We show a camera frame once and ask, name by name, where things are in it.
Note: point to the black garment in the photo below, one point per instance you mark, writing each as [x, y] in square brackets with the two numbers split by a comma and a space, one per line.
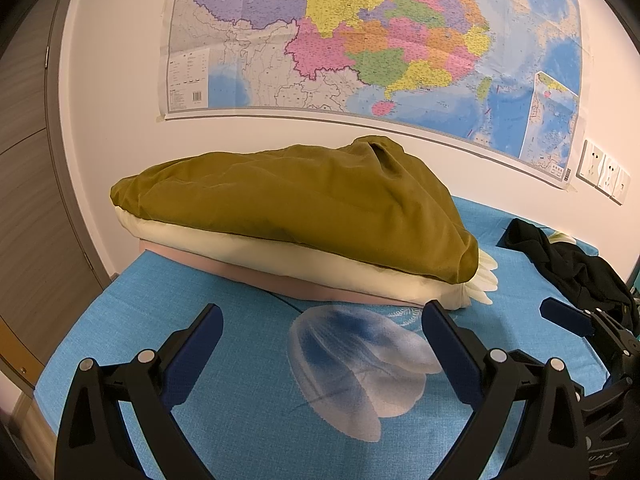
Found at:
[565, 265]

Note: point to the olive green jacket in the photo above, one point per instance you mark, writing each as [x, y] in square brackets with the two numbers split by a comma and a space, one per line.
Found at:
[300, 200]

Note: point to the pink folded cloth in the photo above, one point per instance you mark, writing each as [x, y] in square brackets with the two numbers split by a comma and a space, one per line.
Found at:
[225, 265]

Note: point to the colourful wall map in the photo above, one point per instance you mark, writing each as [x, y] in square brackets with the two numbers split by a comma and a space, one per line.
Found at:
[375, 35]

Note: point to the cream folded garment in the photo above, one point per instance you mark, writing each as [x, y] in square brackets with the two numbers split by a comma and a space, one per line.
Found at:
[300, 260]

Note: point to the blue floral bed sheet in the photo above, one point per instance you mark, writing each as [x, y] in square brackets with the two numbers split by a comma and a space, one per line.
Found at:
[250, 340]

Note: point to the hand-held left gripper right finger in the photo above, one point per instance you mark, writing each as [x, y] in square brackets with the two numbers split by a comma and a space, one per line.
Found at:
[450, 355]

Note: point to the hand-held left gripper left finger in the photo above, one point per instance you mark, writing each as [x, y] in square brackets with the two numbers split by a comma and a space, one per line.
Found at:
[197, 350]

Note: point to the wooden wardrobe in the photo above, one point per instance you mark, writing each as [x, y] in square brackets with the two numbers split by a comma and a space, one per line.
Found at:
[40, 185]

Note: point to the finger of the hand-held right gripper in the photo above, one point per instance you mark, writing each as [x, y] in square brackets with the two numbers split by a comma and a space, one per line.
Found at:
[567, 317]

